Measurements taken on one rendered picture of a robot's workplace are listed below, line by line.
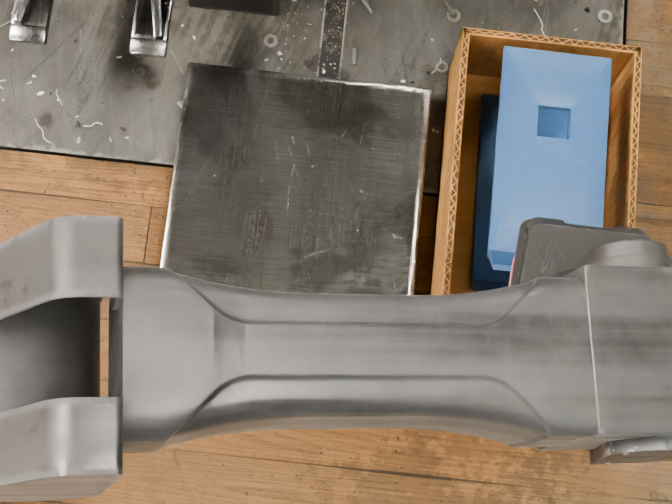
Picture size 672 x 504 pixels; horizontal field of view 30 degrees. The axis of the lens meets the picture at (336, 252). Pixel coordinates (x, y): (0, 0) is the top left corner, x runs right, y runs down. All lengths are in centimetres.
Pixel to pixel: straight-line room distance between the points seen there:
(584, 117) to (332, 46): 20
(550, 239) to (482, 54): 24
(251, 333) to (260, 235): 39
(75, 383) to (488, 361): 16
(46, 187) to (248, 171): 14
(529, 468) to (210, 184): 28
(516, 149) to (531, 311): 33
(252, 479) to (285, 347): 39
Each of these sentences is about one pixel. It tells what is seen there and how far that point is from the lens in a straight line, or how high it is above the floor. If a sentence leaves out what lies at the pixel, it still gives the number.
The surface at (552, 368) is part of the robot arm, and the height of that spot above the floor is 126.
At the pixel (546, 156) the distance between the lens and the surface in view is 80.
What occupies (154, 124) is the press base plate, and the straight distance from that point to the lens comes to 89.
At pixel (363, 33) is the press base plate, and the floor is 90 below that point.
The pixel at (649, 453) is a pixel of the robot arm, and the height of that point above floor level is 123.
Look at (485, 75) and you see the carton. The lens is 91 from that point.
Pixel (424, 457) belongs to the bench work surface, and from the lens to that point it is 84.
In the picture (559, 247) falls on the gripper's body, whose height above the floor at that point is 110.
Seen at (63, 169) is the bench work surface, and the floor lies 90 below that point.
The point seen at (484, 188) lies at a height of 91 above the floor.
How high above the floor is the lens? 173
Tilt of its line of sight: 75 degrees down
